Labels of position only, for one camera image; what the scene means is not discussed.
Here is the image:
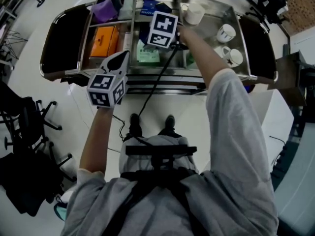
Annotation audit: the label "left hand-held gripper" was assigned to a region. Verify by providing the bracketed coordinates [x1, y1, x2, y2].
[86, 50, 130, 108]

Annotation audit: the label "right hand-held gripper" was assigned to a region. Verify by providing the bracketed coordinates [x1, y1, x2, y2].
[147, 10, 180, 49]

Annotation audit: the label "dark blue box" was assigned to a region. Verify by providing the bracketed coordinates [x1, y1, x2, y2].
[138, 25, 151, 44]

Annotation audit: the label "small black pouch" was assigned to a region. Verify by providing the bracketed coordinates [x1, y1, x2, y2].
[157, 0, 173, 13]

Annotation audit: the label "blue coffee packet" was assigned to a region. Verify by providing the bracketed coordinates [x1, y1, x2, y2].
[139, 0, 158, 16]

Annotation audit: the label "mint green packet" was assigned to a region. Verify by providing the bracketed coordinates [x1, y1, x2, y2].
[136, 39, 160, 63]

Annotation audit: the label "white paper cup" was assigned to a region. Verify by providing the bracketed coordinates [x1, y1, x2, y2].
[181, 3, 205, 26]

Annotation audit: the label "small white box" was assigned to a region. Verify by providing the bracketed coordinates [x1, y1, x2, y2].
[122, 32, 132, 53]

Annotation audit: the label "steel serving cart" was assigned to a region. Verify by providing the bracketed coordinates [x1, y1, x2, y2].
[39, 0, 279, 95]

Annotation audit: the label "orange box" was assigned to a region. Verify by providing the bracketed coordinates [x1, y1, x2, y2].
[90, 26, 119, 58]

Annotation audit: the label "white striped mug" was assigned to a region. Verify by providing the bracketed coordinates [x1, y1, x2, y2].
[216, 24, 237, 43]

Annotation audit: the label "white star mug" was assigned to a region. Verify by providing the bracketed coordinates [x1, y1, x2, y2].
[221, 46, 244, 68]

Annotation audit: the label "person's right forearm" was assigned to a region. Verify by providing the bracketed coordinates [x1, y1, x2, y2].
[177, 25, 234, 93]

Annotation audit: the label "person's left forearm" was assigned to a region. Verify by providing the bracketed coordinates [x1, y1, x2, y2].
[79, 106, 115, 174]

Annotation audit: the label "person's left black shoe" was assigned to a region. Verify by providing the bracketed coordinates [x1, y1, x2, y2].
[129, 113, 143, 137]

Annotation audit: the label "person's black shoe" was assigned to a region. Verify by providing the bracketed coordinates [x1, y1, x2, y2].
[129, 113, 143, 137]
[159, 115, 176, 135]

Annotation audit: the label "person's grey trousers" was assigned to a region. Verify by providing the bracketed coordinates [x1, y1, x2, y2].
[119, 134, 199, 177]

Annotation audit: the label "person's right black shoe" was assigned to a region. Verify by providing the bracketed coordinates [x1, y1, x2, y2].
[159, 115, 176, 135]

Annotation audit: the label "teal face mask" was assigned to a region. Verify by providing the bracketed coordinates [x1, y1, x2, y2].
[53, 200, 68, 221]

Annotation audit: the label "brown cabinet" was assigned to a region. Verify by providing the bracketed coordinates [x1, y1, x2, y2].
[267, 50, 308, 108]

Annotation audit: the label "person's grey sweatshirt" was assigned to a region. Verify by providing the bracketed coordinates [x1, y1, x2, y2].
[60, 67, 279, 236]

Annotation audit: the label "white table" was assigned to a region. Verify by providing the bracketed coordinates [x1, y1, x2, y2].
[246, 87, 295, 154]

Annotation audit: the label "black bathtub faucet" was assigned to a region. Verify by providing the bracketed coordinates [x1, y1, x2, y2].
[269, 135, 288, 167]

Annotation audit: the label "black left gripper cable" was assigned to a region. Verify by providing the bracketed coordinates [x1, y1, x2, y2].
[112, 114, 128, 140]

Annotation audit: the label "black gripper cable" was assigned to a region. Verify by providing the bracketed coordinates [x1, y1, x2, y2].
[137, 43, 183, 119]
[112, 114, 128, 140]

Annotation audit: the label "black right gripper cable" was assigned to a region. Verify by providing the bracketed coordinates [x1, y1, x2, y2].
[137, 43, 183, 119]

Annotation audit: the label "black chest camera mount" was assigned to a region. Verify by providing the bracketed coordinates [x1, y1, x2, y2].
[125, 144, 197, 169]

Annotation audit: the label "metal wire frame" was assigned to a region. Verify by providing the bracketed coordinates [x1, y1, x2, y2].
[0, 29, 28, 59]

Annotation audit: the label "black harness straps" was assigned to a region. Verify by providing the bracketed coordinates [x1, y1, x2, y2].
[100, 170, 215, 236]

